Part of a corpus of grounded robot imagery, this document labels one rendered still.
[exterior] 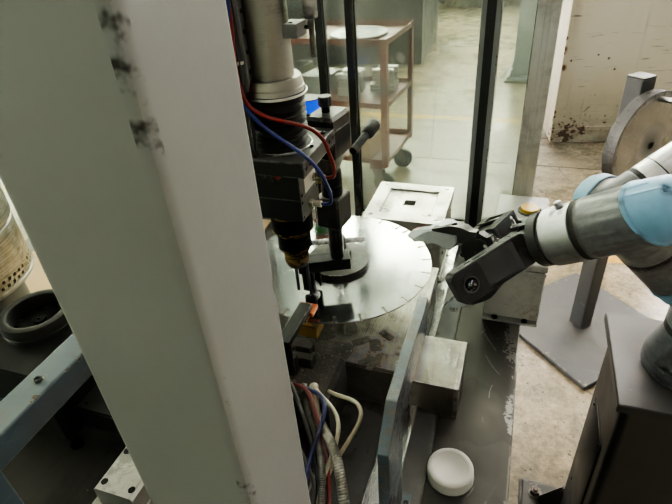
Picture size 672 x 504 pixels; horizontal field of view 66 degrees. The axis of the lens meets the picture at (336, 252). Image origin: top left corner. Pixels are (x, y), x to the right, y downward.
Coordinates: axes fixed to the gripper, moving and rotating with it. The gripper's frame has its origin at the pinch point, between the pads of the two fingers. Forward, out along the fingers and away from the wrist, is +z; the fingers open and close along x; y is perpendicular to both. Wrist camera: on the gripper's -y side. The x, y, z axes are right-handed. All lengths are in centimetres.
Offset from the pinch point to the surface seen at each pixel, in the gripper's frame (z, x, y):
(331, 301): 13.1, 2.2, -9.0
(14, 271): 63, 33, -37
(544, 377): 58, -83, 87
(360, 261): 14.4, 4.2, 1.5
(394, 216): 26.0, 4.9, 26.0
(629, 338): -6.5, -35.5, 34.2
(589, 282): 43, -63, 119
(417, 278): 6.6, -2.3, 4.2
